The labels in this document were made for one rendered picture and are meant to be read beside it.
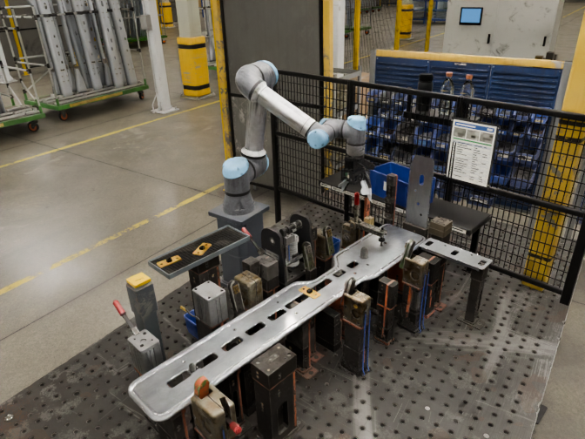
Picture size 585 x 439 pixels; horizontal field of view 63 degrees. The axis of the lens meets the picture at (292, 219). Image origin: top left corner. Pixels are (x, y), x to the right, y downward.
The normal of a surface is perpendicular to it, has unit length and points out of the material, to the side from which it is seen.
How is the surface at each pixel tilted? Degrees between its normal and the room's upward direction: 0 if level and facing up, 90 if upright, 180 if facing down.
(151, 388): 0
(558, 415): 0
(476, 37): 90
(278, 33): 89
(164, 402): 0
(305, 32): 90
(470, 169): 90
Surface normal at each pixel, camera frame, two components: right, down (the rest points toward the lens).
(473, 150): -0.70, 0.34
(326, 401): -0.03, -0.89
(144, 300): 0.72, 0.30
